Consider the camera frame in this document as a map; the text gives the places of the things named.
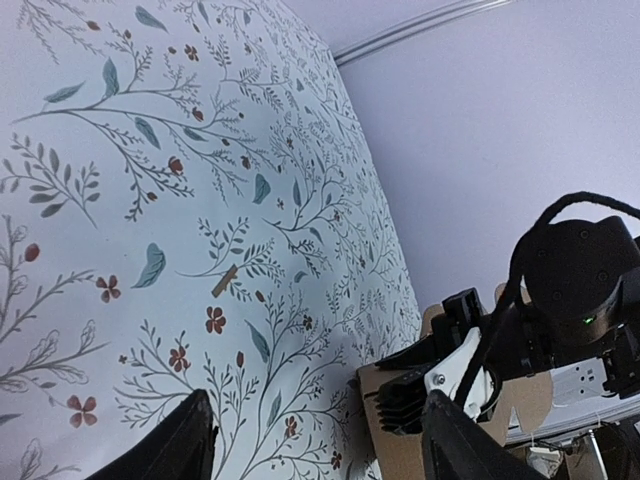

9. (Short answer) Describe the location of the brown cardboard box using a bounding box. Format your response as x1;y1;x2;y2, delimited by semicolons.
358;289;552;479

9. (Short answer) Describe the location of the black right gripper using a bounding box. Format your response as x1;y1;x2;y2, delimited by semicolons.
509;216;639;399

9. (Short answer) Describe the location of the small brown cardboard scrap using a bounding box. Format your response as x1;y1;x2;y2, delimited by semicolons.
211;264;238;298

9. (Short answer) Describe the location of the floral patterned table mat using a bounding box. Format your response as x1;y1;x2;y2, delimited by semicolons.
1;1;421;479

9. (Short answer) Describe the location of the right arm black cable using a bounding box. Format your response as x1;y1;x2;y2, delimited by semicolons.
449;192;640;406

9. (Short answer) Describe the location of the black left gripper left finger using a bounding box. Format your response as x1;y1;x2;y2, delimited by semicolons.
88;389;219;480

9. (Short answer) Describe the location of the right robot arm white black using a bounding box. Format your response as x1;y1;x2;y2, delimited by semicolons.
506;216;639;443

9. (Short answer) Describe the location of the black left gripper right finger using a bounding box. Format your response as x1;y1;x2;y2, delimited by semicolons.
421;390;543;480

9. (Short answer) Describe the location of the right aluminium frame post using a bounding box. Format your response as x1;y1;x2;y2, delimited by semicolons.
333;0;512;67

